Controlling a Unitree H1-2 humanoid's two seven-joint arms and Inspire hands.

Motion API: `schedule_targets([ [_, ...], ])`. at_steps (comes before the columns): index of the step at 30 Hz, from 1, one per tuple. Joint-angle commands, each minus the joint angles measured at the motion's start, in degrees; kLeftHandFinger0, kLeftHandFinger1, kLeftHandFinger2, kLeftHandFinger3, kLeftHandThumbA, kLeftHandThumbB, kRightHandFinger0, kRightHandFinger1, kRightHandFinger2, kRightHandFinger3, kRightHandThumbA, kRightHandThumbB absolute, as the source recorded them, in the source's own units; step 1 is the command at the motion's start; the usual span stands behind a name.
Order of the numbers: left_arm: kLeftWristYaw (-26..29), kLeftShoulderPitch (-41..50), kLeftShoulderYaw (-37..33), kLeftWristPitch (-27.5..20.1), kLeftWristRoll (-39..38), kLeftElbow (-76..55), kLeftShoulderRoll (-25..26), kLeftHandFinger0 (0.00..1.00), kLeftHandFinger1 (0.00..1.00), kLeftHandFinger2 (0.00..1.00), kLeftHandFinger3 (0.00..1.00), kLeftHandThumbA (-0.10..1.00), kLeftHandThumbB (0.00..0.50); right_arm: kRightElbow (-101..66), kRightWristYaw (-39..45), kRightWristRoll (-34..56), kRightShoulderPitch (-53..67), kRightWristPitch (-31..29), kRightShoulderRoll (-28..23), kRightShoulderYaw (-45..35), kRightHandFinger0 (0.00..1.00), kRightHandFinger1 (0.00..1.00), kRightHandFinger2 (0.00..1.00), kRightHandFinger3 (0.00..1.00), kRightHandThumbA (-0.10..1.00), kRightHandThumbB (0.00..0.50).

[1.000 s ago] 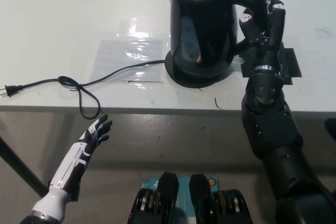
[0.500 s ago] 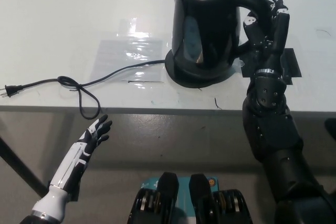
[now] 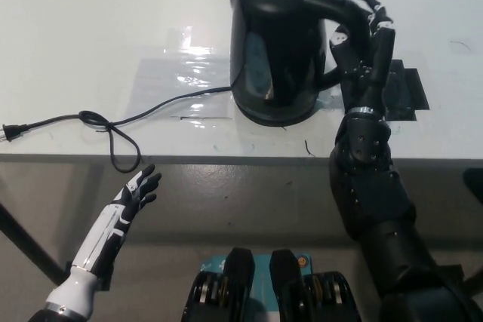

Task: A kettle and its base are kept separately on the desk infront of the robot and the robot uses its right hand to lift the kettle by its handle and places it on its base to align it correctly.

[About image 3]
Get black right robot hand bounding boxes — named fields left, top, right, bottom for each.
left=328, top=0, right=398, bottom=115

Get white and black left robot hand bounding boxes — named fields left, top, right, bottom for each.
left=70, top=164, right=162, bottom=278

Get black electric kettle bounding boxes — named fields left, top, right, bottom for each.
left=224, top=0, right=373, bottom=122

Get black robot legs with teal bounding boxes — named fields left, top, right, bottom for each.
left=183, top=247, right=369, bottom=322

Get black tape patch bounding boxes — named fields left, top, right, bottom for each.
left=383, top=58, right=431, bottom=124

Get black table leg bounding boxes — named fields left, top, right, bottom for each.
left=0, top=193, right=69, bottom=284

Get black floor object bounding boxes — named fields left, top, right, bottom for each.
left=462, top=166, right=483, bottom=203

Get clear plastic sheet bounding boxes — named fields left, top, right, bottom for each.
left=128, top=27, right=242, bottom=120

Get black floor pad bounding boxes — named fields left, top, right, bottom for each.
left=433, top=261, right=466, bottom=282

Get black power cord with plug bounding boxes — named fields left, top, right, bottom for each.
left=0, top=86, right=233, bottom=170

